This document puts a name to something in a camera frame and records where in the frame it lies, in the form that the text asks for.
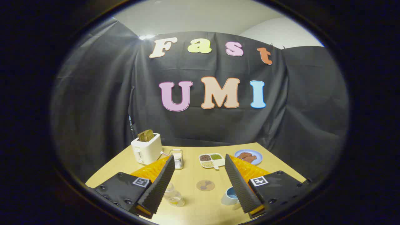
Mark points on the white divided dish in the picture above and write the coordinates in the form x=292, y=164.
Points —
x=212, y=160

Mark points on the brown bread slices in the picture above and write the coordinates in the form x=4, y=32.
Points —
x=146, y=135

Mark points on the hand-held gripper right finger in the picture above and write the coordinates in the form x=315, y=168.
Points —
x=239, y=187

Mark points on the wooden table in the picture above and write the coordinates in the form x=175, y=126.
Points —
x=200, y=175

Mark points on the white toaster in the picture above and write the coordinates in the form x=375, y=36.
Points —
x=147, y=151

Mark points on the black backdrop cloth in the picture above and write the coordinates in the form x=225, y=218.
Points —
x=218, y=125

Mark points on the blue plate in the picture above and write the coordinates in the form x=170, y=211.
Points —
x=250, y=155

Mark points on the clear plastic container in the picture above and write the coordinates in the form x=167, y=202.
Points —
x=177, y=157

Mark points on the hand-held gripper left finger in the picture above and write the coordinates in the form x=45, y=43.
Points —
x=159, y=187

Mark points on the round cork coaster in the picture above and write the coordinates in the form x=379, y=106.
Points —
x=205, y=185

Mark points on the white cup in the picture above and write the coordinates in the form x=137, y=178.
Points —
x=229, y=197

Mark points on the brown food pieces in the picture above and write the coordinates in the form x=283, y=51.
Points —
x=247, y=157

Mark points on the clear juice bottle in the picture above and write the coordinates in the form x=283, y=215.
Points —
x=173, y=197

